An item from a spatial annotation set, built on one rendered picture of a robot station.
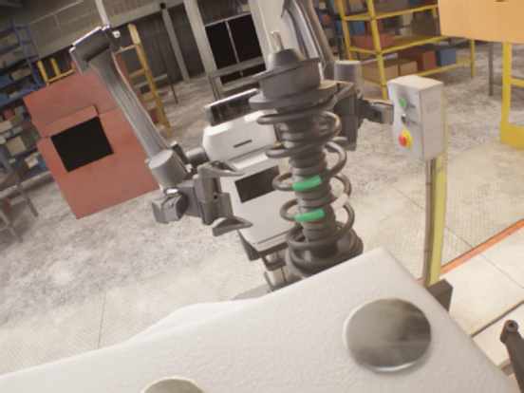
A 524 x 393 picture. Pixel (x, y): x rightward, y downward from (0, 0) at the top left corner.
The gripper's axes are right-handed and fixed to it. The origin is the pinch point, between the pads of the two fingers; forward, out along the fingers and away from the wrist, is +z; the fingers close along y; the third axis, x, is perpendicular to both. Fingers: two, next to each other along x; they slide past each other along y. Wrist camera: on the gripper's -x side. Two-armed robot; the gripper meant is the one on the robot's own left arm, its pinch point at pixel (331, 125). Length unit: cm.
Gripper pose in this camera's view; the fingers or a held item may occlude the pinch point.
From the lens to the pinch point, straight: 63.9
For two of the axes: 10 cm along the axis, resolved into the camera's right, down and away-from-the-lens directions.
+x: -8.8, -1.1, 4.6
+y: 1.2, 8.9, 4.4
